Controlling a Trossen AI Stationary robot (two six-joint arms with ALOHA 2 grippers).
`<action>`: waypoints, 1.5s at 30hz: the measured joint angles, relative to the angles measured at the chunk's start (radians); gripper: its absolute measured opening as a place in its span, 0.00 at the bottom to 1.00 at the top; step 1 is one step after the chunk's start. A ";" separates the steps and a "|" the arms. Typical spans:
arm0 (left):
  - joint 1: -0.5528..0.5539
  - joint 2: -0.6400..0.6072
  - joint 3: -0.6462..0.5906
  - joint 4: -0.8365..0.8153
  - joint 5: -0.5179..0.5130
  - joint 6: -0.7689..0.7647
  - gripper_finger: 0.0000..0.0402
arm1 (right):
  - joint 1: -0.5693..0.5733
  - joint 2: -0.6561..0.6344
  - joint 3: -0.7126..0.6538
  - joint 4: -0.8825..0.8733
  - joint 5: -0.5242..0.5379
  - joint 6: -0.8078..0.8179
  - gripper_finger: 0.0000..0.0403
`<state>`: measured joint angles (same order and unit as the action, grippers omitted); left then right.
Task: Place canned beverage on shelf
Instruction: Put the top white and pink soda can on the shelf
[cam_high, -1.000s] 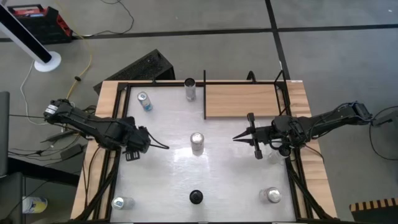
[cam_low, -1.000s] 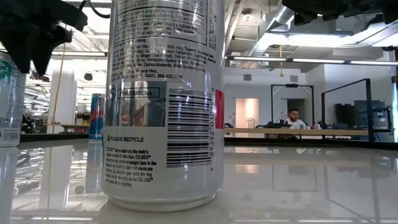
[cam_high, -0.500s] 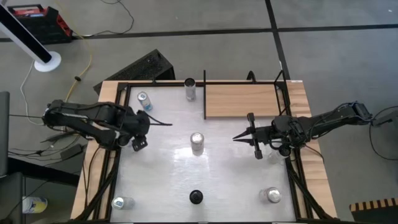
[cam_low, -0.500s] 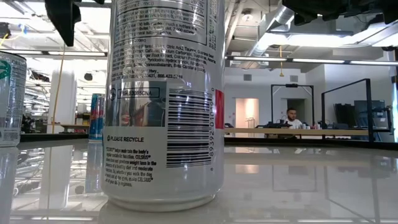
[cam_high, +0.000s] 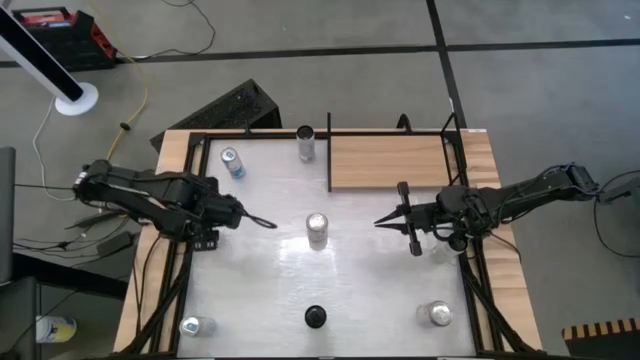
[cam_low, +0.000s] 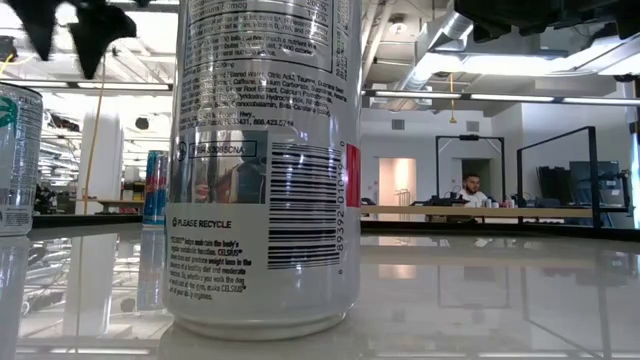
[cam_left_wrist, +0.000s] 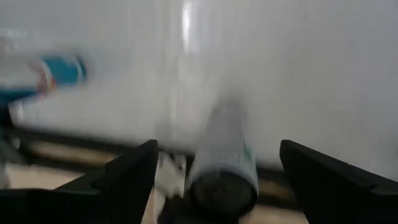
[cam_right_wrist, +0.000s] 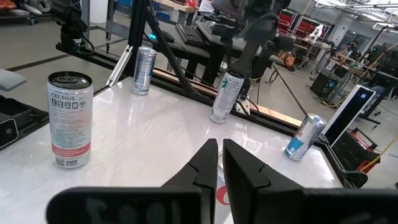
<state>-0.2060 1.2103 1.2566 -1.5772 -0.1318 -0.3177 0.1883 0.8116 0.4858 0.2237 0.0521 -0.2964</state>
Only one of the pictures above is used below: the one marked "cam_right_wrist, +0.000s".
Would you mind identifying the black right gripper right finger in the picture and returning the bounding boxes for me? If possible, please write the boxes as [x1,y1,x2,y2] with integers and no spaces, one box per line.
[222,138,398,224]

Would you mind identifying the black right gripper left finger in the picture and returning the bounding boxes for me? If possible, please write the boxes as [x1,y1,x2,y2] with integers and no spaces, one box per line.
[45,138,219,224]

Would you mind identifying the blue silver Red Bull can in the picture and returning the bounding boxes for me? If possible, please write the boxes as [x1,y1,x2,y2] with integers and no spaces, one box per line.
[284,113,328,162]
[131,46,158,96]

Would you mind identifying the Celsius Tropical Vibe can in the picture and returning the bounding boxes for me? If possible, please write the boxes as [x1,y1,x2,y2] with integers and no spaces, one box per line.
[210,70,246,124]

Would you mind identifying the Celsius Peach Vibe can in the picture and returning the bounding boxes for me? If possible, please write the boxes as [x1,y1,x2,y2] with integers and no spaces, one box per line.
[46,70,95,170]

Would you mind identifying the wooden board under arm base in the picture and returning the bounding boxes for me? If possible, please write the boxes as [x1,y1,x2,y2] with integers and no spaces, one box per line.
[152,67,303,127]

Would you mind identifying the red tool case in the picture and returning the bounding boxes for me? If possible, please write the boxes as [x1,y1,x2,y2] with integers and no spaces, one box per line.
[330,127,382,175]

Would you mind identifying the black white panel device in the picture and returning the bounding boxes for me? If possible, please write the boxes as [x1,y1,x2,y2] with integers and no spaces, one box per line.
[320,83,377,149]

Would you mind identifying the black desk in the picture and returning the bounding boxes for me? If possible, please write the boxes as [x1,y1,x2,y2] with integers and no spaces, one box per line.
[149,18,280,85]

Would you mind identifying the silver aluminium bar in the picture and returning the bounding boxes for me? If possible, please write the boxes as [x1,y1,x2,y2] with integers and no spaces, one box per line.
[106,45,134,88]

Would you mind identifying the black computer mouse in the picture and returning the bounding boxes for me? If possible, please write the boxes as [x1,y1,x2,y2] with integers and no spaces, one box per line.
[160,30,177,44]

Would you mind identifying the black keyboard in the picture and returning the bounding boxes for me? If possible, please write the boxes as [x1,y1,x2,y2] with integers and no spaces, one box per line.
[175,23,208,48]

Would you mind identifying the white robot figure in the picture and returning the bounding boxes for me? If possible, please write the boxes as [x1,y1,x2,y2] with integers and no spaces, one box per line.
[309,24,325,44]

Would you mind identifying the red tool cabinet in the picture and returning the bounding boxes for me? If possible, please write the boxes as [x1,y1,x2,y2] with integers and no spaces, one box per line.
[277,9,327,40]

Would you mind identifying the gray office chair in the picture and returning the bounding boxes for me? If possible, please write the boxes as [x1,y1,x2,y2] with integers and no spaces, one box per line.
[0,68,27,92]

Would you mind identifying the white metal base plate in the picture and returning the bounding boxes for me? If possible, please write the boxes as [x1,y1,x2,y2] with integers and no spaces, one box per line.
[235,98,251,116]

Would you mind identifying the black table-level camera box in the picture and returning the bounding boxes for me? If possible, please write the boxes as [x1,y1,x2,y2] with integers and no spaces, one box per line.
[0,95,50,152]

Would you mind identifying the black device on frame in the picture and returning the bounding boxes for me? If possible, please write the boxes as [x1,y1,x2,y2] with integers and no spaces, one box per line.
[50,0,96,57]

